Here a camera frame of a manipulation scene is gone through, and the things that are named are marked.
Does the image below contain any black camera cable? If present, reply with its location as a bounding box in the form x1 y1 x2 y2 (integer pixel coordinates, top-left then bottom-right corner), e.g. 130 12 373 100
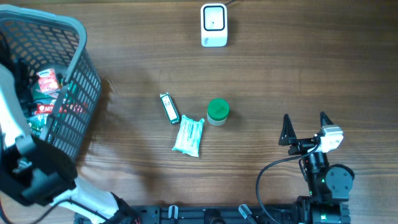
255 143 321 224
0 198 109 224

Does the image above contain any green gloves package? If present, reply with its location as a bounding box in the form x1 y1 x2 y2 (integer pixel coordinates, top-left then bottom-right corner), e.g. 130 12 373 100
23 82 60 137

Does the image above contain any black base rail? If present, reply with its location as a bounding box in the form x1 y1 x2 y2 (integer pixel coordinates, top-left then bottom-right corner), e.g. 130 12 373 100
132 204 308 224

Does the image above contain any teal wet wipes pack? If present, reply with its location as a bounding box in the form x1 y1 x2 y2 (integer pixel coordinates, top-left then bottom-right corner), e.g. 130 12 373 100
172 114 205 157

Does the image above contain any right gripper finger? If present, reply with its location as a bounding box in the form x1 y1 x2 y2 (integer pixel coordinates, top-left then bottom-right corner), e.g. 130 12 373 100
279 114 297 146
320 111 333 126

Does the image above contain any black right camera cable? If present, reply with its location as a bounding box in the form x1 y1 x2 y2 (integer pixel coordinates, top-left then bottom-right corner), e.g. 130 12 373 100
255 143 321 224

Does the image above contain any black left camera cable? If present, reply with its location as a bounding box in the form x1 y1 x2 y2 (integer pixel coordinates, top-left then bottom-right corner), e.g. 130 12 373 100
0 198 109 224

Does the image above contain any green lid plastic jar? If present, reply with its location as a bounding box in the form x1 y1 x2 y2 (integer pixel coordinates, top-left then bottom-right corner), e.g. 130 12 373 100
207 98 230 126

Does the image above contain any red Nescafe stick sachet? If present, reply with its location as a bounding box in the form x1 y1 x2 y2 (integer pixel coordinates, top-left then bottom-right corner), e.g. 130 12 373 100
33 103 88 115

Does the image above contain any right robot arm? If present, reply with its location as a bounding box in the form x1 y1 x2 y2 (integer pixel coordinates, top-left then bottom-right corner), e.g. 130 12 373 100
279 112 354 223

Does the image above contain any green white small box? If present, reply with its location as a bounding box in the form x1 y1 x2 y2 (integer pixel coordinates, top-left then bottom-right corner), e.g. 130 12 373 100
159 92 180 124

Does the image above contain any grey plastic mesh basket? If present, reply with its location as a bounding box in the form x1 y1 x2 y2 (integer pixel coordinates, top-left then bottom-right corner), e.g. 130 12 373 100
1 4 101 160

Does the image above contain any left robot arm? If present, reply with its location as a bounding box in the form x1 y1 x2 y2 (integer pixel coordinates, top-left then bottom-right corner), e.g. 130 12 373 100
1 45 140 223

